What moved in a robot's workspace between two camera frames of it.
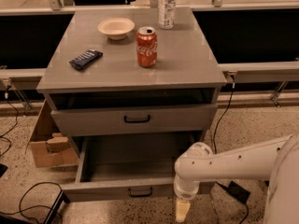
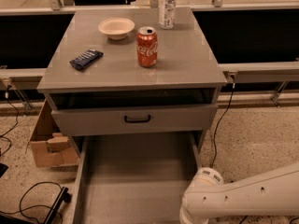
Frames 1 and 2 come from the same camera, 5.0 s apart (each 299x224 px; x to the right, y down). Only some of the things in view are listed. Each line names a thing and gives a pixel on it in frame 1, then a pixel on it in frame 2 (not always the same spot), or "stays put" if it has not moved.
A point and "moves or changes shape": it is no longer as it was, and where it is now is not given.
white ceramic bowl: [116, 28] stays put
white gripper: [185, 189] to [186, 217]
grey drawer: [127, 169] moves or changes shape
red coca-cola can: [147, 47] stays put
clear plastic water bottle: [166, 7] stays put
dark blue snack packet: [86, 59] stays put
